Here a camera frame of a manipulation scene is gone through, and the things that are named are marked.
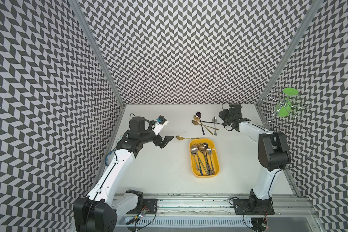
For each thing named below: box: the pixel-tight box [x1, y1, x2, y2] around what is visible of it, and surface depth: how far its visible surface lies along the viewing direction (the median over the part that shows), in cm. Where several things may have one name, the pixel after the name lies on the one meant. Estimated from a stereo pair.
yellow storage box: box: [189, 138, 221, 179], surface depth 92 cm
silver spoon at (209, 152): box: [205, 147, 215, 175], surface depth 93 cm
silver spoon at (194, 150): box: [190, 145, 200, 172], surface depth 93 cm
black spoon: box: [203, 142, 212, 176], surface depth 93 cm
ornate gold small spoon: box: [175, 135, 199, 141], surface depth 101 cm
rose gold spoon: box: [191, 119, 220, 131], surface depth 110 cm
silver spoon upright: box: [212, 116, 218, 137], surface depth 110 cm
